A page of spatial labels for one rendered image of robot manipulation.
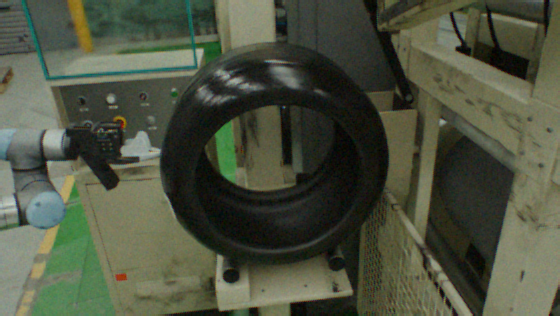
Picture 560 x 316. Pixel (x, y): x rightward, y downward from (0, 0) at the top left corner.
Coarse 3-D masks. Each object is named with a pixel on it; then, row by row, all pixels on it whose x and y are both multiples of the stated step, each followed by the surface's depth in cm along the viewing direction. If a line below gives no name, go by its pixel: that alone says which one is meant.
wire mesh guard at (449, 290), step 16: (384, 192) 123; (384, 208) 126; (400, 208) 115; (384, 224) 129; (416, 240) 102; (368, 256) 151; (384, 256) 131; (400, 256) 116; (416, 256) 104; (432, 256) 97; (368, 272) 153; (400, 272) 119; (432, 272) 94; (368, 288) 155; (448, 288) 88; (368, 304) 156; (384, 304) 136; (400, 304) 120; (416, 304) 108; (464, 304) 84
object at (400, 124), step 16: (368, 96) 142; (384, 96) 143; (400, 96) 138; (384, 112) 126; (400, 112) 126; (416, 112) 126; (400, 128) 128; (400, 144) 131; (400, 160) 133; (400, 176) 136; (400, 192) 139
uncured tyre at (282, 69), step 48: (240, 48) 102; (288, 48) 98; (192, 96) 90; (240, 96) 87; (288, 96) 87; (336, 96) 89; (192, 144) 90; (336, 144) 124; (384, 144) 98; (192, 192) 95; (240, 192) 127; (288, 192) 129; (336, 192) 126; (240, 240) 105; (288, 240) 119; (336, 240) 106
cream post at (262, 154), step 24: (240, 0) 114; (264, 0) 114; (240, 24) 116; (264, 24) 117; (240, 120) 129; (264, 120) 130; (264, 144) 133; (264, 168) 137; (264, 312) 166; (288, 312) 167
